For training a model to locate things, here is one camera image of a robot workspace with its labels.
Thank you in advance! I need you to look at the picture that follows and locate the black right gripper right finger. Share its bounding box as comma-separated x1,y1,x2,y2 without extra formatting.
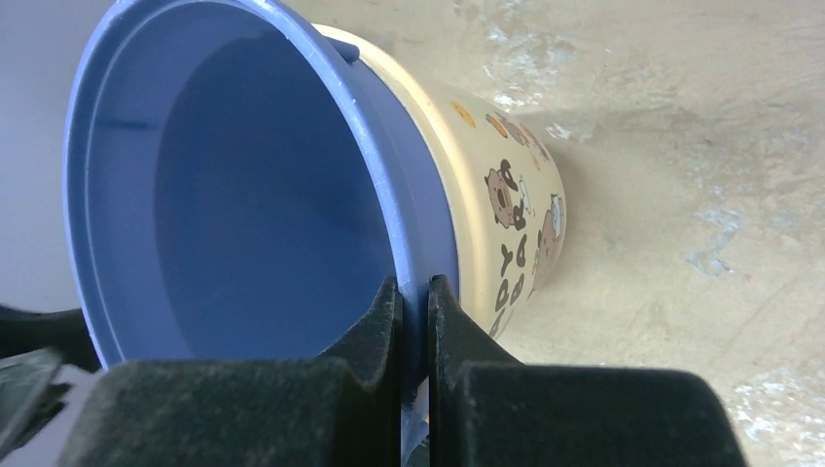
428,275,745,466

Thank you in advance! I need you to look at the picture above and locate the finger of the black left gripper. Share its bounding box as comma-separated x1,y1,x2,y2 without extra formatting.
1,305,101,451

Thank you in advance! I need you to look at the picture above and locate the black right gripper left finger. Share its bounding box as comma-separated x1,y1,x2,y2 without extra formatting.
57,277,403,466

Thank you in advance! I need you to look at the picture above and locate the blue round bucket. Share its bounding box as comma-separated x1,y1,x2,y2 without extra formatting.
64,1,458,466

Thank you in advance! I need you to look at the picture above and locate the cream printed bucket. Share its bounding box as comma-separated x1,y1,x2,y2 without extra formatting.
316,25,566,338

